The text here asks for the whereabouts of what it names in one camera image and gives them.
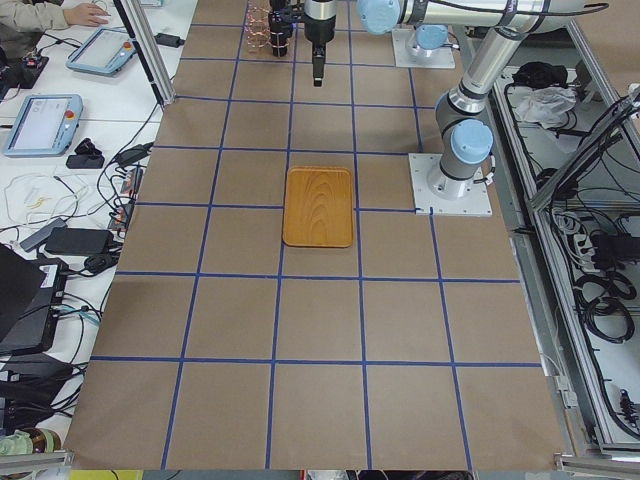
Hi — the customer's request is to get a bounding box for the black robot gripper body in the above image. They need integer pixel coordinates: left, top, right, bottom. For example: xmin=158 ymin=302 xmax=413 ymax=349
xmin=303 ymin=0 xmax=336 ymax=46

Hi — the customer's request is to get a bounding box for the dark glass wine bottle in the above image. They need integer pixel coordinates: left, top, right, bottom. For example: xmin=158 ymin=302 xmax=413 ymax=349
xmin=268 ymin=0 xmax=292 ymax=58

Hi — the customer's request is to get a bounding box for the wooden serving tray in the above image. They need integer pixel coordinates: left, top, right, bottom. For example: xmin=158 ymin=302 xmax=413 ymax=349
xmin=282 ymin=166 xmax=354 ymax=248

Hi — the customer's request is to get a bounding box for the person hand on mouse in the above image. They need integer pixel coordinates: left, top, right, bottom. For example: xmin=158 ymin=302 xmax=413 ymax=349
xmin=62 ymin=3 xmax=110 ymax=27

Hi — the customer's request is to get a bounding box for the upper blue teach pendant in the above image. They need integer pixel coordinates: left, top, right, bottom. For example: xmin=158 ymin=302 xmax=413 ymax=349
xmin=66 ymin=27 xmax=136 ymax=76

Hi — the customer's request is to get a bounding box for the blue teach pendant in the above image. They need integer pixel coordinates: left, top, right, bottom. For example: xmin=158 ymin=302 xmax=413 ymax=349
xmin=3 ymin=94 xmax=84 ymax=158
xmin=66 ymin=27 xmax=136 ymax=76

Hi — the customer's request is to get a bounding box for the white crumpled cloth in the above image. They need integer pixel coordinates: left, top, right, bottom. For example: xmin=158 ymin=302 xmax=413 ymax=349
xmin=515 ymin=87 xmax=577 ymax=128

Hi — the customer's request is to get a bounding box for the lower blue teach pendant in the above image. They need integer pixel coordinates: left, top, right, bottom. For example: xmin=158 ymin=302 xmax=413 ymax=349
xmin=3 ymin=94 xmax=84 ymax=158

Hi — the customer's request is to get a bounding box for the black power adapter brick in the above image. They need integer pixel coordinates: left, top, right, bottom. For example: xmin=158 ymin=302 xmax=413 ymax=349
xmin=44 ymin=228 xmax=113 ymax=256

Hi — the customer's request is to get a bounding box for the black laptop computer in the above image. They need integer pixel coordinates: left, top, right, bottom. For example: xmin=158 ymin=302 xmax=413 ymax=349
xmin=1 ymin=246 xmax=68 ymax=356

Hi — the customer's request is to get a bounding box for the copper wire bottle basket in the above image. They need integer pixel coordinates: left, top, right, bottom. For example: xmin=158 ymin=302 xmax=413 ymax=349
xmin=244 ymin=0 xmax=271 ymax=53

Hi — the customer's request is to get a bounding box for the aluminium frame post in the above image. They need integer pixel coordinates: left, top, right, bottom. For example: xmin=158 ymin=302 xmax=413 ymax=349
xmin=114 ymin=0 xmax=176 ymax=108

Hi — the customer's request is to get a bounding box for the aluminium side frame rail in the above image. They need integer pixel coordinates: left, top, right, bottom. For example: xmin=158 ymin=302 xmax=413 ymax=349
xmin=492 ymin=24 xmax=640 ymax=459

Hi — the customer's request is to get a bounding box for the black coiled cable bundle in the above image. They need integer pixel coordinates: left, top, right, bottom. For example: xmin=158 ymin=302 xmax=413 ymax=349
xmin=572 ymin=272 xmax=640 ymax=346

